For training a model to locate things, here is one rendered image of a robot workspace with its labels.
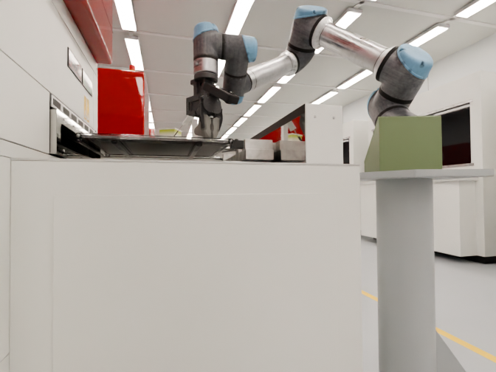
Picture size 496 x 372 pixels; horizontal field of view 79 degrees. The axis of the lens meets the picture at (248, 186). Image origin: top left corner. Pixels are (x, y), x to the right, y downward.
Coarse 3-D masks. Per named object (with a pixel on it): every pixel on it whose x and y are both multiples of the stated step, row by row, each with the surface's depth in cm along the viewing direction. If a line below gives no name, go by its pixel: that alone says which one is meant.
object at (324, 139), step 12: (312, 108) 67; (324, 108) 68; (336, 108) 69; (312, 120) 67; (324, 120) 68; (336, 120) 69; (312, 132) 67; (324, 132) 68; (336, 132) 68; (312, 144) 67; (324, 144) 68; (336, 144) 68; (312, 156) 67; (324, 156) 68; (336, 156) 68
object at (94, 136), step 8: (80, 136) 69; (88, 136) 69; (96, 136) 69; (104, 136) 70; (112, 136) 70; (120, 136) 71; (128, 136) 71; (136, 136) 72; (144, 136) 72; (152, 136) 73; (160, 136) 73; (168, 136) 74
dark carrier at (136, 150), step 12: (96, 144) 80; (108, 144) 80; (132, 144) 81; (144, 144) 81; (156, 144) 81; (168, 144) 81; (180, 144) 81; (192, 144) 82; (204, 144) 82; (216, 144) 82; (204, 156) 111
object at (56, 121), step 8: (56, 112) 63; (56, 120) 63; (64, 120) 68; (56, 128) 63; (64, 128) 71; (72, 128) 74; (80, 128) 81; (56, 136) 63; (56, 144) 63; (88, 144) 94; (56, 152) 63; (64, 152) 68; (72, 152) 74
